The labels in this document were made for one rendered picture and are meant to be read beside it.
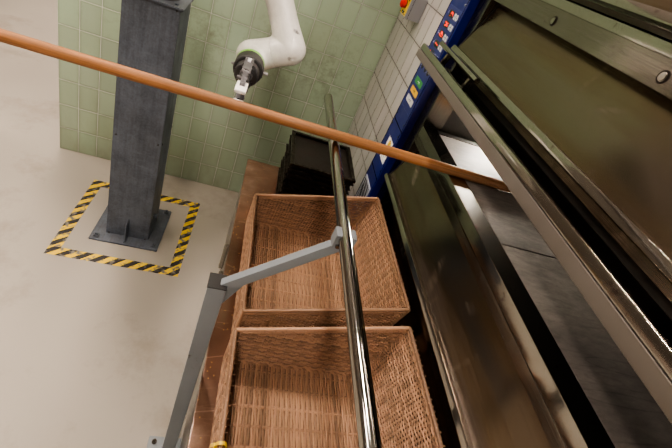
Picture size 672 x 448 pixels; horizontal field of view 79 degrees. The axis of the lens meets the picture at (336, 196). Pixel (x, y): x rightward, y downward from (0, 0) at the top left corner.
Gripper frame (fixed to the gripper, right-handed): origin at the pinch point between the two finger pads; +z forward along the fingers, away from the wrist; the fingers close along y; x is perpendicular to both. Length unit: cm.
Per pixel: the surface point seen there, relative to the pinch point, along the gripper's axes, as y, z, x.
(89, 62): -0.3, 7.2, 34.6
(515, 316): 2, 57, -65
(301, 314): 43, 33, -32
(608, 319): -22, 78, -50
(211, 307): 30, 46, -7
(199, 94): -0.7, 7.1, 9.2
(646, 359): -23, 84, -50
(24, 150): 119, -105, 110
